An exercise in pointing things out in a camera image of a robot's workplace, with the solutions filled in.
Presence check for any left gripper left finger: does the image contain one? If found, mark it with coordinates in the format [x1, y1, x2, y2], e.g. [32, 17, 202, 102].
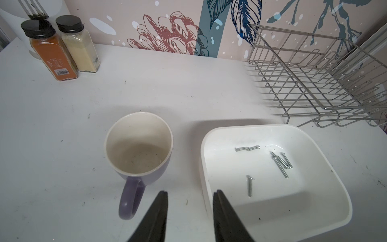
[128, 191, 168, 242]

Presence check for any metal dish rack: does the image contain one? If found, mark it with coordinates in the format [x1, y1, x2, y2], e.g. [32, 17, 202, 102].
[248, 25, 387, 129]

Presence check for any purple mug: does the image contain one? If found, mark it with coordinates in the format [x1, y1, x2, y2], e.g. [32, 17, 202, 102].
[105, 112, 173, 220]

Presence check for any orange spice bottle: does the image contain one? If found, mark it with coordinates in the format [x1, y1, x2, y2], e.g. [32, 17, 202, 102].
[21, 20, 78, 81]

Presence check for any fork in holder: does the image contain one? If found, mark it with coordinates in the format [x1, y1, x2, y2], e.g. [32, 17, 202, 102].
[18, 0, 49, 20]

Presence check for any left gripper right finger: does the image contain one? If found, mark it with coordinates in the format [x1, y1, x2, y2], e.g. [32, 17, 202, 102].
[213, 190, 254, 242]

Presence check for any long screw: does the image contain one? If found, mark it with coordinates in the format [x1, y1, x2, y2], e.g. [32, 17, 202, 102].
[282, 153, 293, 169]

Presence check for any lone screw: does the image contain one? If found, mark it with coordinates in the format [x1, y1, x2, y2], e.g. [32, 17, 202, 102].
[235, 147, 249, 152]

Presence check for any yellow spice bottle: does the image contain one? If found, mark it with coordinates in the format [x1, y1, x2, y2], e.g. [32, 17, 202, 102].
[55, 15, 100, 73]

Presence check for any white storage box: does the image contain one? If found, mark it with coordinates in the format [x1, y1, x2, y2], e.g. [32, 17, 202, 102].
[199, 125, 353, 242]

